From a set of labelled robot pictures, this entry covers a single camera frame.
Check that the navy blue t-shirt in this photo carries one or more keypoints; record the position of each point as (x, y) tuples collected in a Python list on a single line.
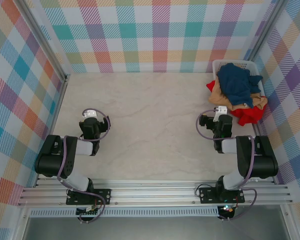
[(237, 85)]

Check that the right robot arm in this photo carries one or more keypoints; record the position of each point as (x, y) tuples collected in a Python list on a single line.
[(262, 162)]

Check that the red t-shirt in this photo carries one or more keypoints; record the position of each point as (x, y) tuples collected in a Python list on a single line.
[(247, 116)]

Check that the tan t-shirt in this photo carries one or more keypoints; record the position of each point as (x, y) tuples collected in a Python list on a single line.
[(216, 96)]

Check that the white plastic basket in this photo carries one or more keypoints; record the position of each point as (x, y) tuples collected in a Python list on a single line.
[(220, 63)]

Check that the grey metal sheet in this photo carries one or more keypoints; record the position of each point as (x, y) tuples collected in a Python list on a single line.
[(152, 228)]

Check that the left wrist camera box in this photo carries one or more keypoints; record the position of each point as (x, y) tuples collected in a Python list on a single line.
[(90, 114)]

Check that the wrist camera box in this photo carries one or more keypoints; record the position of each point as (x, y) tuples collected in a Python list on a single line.
[(220, 111), (90, 114)]

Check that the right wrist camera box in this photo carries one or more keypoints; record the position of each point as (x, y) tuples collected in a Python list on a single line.
[(220, 111)]

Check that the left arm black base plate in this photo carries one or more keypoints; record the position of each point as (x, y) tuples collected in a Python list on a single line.
[(103, 196)]

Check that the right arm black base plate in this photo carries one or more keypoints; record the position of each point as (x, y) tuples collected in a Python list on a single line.
[(207, 196)]

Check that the aluminium mounting rail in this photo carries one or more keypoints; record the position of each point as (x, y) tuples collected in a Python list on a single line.
[(152, 192)]

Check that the aluminium corner post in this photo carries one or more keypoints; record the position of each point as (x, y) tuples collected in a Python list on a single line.
[(265, 30), (42, 37)]

